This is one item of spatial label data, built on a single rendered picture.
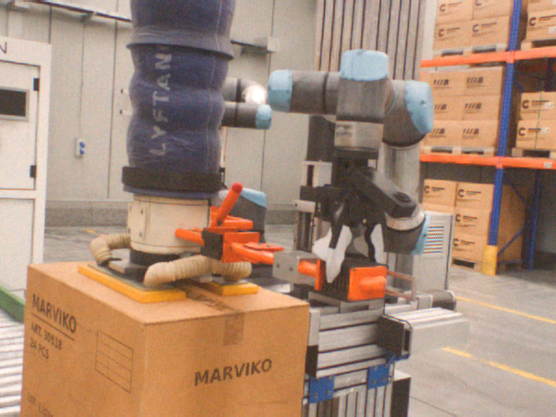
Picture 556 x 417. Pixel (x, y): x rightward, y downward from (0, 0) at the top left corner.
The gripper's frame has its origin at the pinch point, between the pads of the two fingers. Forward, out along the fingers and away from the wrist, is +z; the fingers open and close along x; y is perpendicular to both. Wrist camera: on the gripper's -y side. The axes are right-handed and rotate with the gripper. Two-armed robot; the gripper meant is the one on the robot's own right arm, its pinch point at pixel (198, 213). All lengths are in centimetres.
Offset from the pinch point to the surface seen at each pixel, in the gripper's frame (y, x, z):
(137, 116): 31, -36, -24
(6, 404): -49, -37, 67
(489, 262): -338, 674, 97
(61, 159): -899, 291, 1
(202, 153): 41, -25, -17
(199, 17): 42, -28, -45
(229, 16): 39, -20, -47
